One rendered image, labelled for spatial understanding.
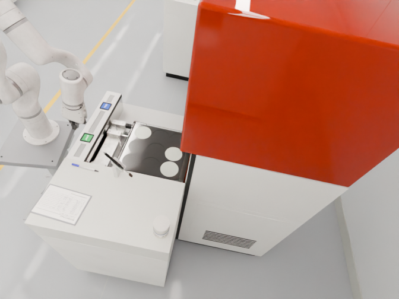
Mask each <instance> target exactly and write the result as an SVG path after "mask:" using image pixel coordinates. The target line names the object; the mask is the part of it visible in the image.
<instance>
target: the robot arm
mask: <svg viewBox="0 0 399 299"><path fill-rule="evenodd" d="M0 29H1V30H2V31H3V32H4V33H5V34H6V35H7V36H8V37H9V38H10V40H11V41H12V42H13V43H14V44H15V45H16V46H17V47H18V48H19V49H20V50H21V51H22V52H23V53H24V54H25V55H26V56H27V57H28V58H29V59H30V60H31V61H32V62H33V63H35V64H36V65H45V64H48V63H51V62H58V63H61V64H63V65H65V66H66V67H67V68H68V69H63V70H62V71H61V72H60V73H59V83H60V88H61V97H62V106H61V114H62V117H63V118H65V119H67V120H68V121H69V122H70V124H71V126H72V129H74V130H76V129H77V128H78V127H79V124H84V125H85V124H86V123H87V122H86V118H87V110H86V106H85V101H84V92H85V90H86V88H87V87H88V86H89V85H90V84H91V83H92V81H93V76H92V74H91V72H90V71H89V70H88V68H87V67H86V66H85V65H84V64H83V62H82V61H81V60H80V59H79V58H78V57H77V56H75V55H74V54H72V53H71V52H68V51H66V50H62V49H57V48H55V47H52V46H50V45H49V44H48V43H47V41H46V40H45V39H44V38H43V37H42V36H41V35H40V33H39V32H38V31H37V30H36V29H35V27H34V26H33V25H32V24H31V22H29V20H28V19H27V18H26V17H25V15H24V14H23V13H22V12H21V11H20V10H19V9H18V8H17V6H16V5H15V4H14V3H13V2H12V0H0ZM6 66H7V52H6V50H5V46H4V44H3V42H2V41H1V39H0V104H4V105H7V104H11V103H12V109H13V111H14V112H15V114H16V115H17V117H18V118H19V120H20V121H21V123H22V124H23V125H24V127H25V130H24V132H23V137H24V139H25V140H26V142H28V143H29V144H32V145H45V144H48V143H50V142H52V141H54V140H55V139H56V138H57V137H58V135H59V133H60V127H59V125H58V124H57V123H56V122H55V121H53V120H50V119H48V118H47V116H46V115H45V113H44V111H43V109H42V107H41V105H40V103H39V101H38V98H39V92H40V77H39V74H38V72H37V71H36V70H35V69H34V68H33V67H32V66H31V65H29V64H27V63H24V62H19V63H15V64H13V65H12V66H10V67H9V68H7V69H6Z"/></svg>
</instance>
